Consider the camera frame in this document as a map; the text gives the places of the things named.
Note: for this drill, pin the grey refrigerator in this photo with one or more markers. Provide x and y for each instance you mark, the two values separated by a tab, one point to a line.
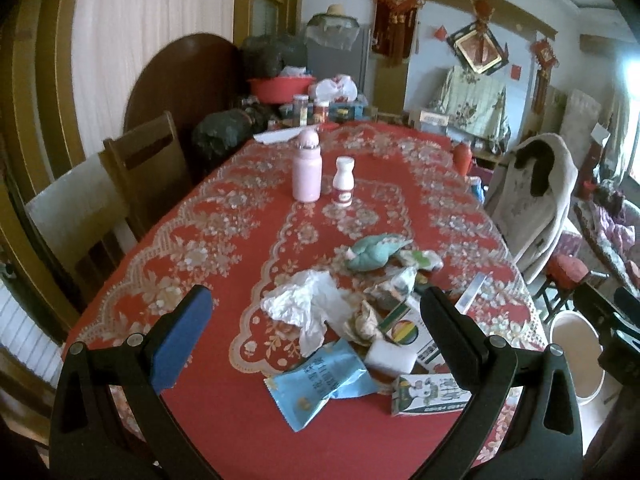
327	62

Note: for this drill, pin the beige trash bin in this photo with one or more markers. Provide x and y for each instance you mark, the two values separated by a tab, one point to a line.
580	343

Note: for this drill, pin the red cushioned stool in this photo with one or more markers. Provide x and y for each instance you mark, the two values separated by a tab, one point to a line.
562	276

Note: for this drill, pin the wooden chair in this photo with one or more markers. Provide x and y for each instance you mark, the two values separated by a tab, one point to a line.
92	216

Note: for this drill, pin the pink thermos bottle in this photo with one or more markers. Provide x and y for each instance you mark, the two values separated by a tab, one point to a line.
307	167

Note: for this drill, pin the red plastic basin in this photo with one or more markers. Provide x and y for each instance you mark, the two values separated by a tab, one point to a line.
280	89

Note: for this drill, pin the white medicine box rainbow logo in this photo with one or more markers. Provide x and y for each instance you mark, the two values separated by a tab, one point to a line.
404	326

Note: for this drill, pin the blue snack wrapper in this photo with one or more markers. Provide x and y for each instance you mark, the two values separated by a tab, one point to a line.
333	372

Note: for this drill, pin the green white crumpled wrapper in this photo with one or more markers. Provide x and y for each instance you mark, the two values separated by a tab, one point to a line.
426	260

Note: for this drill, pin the chair with beige coat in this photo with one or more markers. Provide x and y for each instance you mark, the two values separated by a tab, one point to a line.
529	197

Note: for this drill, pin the white pill bottle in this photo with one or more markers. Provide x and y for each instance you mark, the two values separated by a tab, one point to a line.
343	183

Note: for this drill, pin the white tissue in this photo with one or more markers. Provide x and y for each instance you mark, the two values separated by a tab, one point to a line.
312	302

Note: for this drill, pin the white tube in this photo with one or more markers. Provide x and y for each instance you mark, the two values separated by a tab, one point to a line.
466	299

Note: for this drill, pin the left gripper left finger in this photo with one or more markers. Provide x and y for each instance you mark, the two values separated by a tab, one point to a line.
109	419

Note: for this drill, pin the dark round folded tabletop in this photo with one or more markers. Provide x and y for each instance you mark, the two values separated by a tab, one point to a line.
190	78

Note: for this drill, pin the red chinese knot decoration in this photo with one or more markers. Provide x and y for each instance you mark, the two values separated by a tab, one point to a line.
393	28

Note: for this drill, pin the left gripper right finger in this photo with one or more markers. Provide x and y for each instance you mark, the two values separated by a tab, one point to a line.
544	439

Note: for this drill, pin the green white milk carton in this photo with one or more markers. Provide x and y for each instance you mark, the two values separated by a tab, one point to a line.
426	394

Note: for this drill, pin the red thermos jug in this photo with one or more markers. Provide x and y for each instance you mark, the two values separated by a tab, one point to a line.
462	156

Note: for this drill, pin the teal crumpled wrapper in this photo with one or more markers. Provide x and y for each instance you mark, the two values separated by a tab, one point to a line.
373	252

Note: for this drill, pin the red floral tablecloth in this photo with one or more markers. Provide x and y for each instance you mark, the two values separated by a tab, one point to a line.
240	233

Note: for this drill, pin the white foam block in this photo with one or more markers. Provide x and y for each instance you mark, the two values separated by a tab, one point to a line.
389	359

